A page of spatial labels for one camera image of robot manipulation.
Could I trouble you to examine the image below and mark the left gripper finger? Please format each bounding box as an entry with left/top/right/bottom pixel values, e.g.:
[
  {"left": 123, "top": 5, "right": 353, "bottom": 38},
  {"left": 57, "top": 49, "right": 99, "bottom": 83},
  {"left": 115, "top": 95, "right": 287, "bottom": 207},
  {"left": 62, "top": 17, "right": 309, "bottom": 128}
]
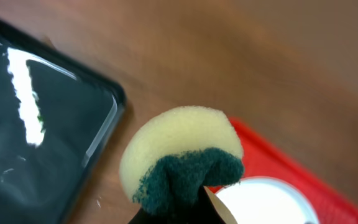
[{"left": 129, "top": 187, "right": 237, "bottom": 224}]

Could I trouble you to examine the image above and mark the white round plate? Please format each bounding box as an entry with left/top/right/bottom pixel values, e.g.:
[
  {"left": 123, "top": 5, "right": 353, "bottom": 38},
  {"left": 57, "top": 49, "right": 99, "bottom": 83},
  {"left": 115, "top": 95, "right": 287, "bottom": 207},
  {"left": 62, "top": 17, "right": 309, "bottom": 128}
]
[{"left": 215, "top": 177, "right": 320, "bottom": 224}]

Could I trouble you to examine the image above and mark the green and yellow sponge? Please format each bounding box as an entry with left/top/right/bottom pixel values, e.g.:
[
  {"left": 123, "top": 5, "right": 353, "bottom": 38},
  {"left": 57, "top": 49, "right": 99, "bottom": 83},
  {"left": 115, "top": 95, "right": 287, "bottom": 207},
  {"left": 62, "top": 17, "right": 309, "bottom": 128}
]
[{"left": 119, "top": 106, "right": 245, "bottom": 216}]

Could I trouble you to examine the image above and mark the red plastic tray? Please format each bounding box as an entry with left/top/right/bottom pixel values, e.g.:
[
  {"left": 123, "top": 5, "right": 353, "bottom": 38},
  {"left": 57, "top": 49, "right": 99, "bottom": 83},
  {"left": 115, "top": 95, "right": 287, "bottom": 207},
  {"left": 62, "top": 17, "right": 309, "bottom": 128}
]
[{"left": 210, "top": 118, "right": 358, "bottom": 224}]

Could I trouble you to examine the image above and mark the black rectangular water tray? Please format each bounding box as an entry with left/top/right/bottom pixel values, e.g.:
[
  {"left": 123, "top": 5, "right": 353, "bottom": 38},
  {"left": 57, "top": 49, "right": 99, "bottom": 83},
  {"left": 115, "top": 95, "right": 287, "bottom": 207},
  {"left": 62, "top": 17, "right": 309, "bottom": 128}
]
[{"left": 0, "top": 21, "right": 126, "bottom": 223}]

